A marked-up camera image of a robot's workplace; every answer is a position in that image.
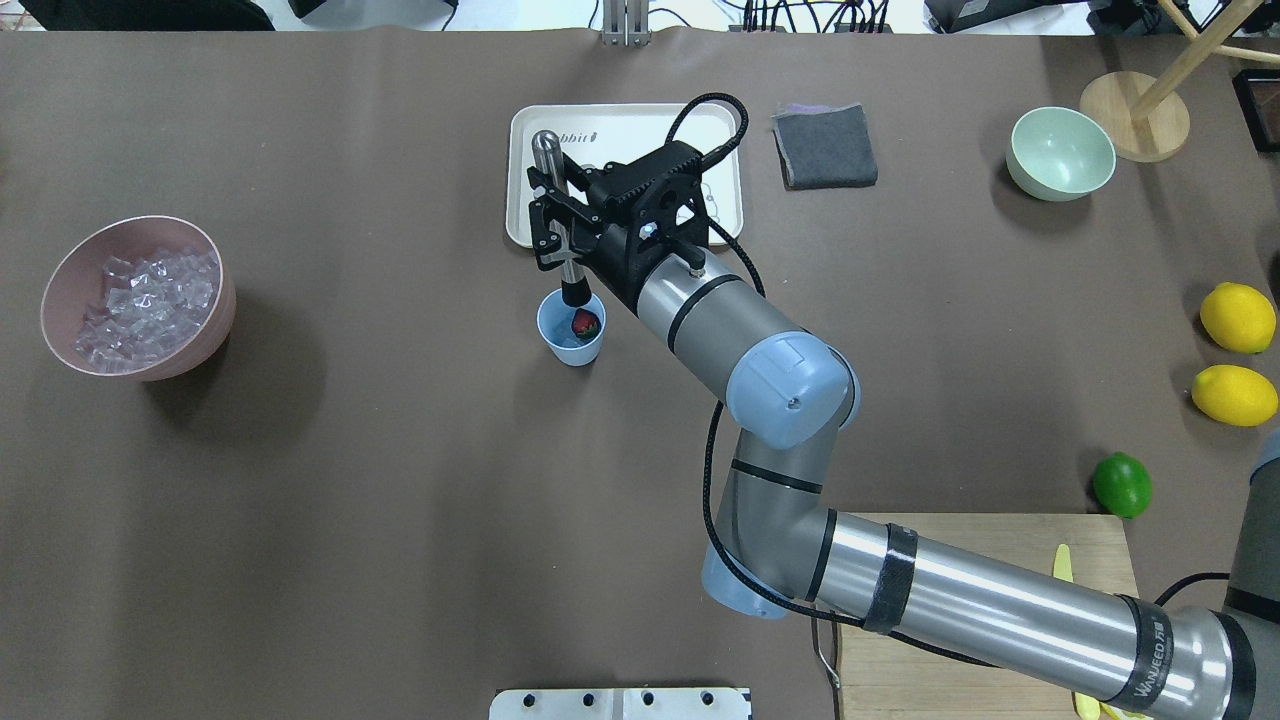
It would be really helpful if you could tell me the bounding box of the upper yellow lemon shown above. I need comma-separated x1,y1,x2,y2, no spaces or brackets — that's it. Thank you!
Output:
1199,282,1277,354

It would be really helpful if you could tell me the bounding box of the light blue plastic cup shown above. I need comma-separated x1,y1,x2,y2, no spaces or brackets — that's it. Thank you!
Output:
536,288,608,366

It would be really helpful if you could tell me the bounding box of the green lime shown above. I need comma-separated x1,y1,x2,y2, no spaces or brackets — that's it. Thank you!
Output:
1091,452,1155,519

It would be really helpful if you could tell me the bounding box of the wooden cutting board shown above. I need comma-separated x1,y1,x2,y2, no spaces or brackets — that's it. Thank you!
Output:
836,512,1139,719

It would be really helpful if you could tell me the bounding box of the yellow plastic knife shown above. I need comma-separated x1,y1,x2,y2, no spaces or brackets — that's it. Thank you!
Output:
1052,544,1102,720

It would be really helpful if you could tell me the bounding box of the red strawberry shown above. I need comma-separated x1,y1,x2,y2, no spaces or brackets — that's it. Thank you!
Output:
570,307,602,343

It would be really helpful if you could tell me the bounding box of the aluminium frame post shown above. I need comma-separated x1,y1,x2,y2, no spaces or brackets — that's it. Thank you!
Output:
599,0,652,47

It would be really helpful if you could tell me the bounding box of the mint green bowl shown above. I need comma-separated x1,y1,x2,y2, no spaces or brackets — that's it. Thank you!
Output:
1005,106,1117,202

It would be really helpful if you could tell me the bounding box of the pink bowl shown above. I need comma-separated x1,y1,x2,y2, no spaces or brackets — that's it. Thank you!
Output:
40,215,237,382

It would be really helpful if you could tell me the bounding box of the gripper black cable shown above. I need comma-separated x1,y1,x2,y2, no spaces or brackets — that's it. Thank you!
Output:
664,94,1231,669

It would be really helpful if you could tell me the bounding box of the yellow lemon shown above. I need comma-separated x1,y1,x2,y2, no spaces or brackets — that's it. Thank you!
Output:
1199,282,1277,354
1190,364,1279,427

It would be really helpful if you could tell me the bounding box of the steel muddler black tip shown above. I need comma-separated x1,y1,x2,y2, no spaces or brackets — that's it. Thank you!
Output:
531,129,591,307

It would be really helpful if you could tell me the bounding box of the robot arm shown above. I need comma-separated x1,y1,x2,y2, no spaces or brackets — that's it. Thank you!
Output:
527,131,1277,719

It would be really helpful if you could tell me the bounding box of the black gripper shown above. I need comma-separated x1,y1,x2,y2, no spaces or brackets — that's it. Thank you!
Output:
526,140,733,311

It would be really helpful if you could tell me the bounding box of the wooden mug tree stand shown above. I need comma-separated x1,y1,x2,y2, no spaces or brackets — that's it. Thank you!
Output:
1079,1,1279,163

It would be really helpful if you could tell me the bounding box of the cream rabbit tray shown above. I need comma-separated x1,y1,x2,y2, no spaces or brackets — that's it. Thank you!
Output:
506,102,744,250

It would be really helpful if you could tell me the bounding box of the grey folded cloth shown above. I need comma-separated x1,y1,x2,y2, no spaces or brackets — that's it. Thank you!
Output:
772,102,879,191

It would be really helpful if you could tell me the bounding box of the pile of clear ice cubes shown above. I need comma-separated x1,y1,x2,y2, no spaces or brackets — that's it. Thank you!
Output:
73,247,221,374

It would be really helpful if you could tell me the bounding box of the dark brown box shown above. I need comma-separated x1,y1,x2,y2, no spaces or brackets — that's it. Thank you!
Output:
1231,69,1279,152

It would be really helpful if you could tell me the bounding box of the lower yellow lemon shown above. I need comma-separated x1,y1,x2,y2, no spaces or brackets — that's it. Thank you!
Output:
1190,364,1279,427

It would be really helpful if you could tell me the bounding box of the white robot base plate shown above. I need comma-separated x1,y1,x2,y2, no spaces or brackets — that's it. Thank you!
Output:
488,685,755,719

